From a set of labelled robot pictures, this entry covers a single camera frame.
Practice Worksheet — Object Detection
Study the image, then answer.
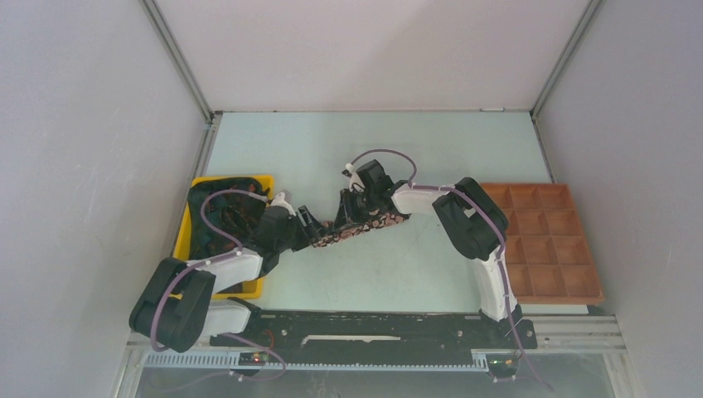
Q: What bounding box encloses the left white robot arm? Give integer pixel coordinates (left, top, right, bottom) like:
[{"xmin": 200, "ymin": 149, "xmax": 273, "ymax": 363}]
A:
[{"xmin": 128, "ymin": 206, "xmax": 326, "ymax": 352}]

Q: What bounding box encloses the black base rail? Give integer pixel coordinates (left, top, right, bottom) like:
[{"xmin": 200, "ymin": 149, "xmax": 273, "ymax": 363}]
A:
[{"xmin": 241, "ymin": 310, "xmax": 537, "ymax": 365}]

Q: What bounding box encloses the pile of dark ties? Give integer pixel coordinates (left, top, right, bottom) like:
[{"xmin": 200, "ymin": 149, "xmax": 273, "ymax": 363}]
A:
[{"xmin": 187, "ymin": 177, "xmax": 273, "ymax": 260}]

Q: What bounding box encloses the white slotted cable duct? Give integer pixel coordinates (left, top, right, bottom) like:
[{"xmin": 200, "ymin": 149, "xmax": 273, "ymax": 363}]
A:
[{"xmin": 144, "ymin": 352, "xmax": 488, "ymax": 372}]

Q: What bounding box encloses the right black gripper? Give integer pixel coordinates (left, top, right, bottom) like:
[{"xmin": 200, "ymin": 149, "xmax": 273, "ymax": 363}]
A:
[{"xmin": 332, "ymin": 188, "xmax": 379, "ymax": 232}]

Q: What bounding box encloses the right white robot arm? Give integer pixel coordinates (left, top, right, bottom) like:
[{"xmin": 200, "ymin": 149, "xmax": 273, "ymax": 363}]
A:
[{"xmin": 328, "ymin": 177, "xmax": 517, "ymax": 347}]

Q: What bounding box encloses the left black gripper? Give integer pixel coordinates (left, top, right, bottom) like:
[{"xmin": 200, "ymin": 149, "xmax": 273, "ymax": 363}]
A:
[{"xmin": 275, "ymin": 206, "xmax": 328, "ymax": 252}]

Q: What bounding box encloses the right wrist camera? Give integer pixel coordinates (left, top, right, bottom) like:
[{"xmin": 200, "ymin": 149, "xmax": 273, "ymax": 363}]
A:
[{"xmin": 349, "ymin": 160, "xmax": 394, "ymax": 194}]

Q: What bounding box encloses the brown compartment tray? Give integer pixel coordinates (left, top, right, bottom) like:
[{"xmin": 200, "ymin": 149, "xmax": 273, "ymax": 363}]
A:
[{"xmin": 482, "ymin": 183, "xmax": 605, "ymax": 305}]

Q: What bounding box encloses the pink rose floral tie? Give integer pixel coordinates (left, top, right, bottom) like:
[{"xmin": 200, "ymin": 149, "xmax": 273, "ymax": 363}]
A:
[{"xmin": 312, "ymin": 211, "xmax": 410, "ymax": 248}]

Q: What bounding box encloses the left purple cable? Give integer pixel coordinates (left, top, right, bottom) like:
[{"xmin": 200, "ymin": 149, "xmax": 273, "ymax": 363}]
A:
[{"xmin": 149, "ymin": 188, "xmax": 288, "ymax": 383}]

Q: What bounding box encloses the aluminium frame rail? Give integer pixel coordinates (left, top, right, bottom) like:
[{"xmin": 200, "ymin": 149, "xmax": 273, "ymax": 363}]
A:
[{"xmin": 127, "ymin": 313, "xmax": 628, "ymax": 356}]

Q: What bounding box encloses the yellow plastic bin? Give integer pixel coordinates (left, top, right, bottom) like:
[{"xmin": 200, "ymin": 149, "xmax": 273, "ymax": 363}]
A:
[{"xmin": 171, "ymin": 174, "xmax": 275, "ymax": 300}]

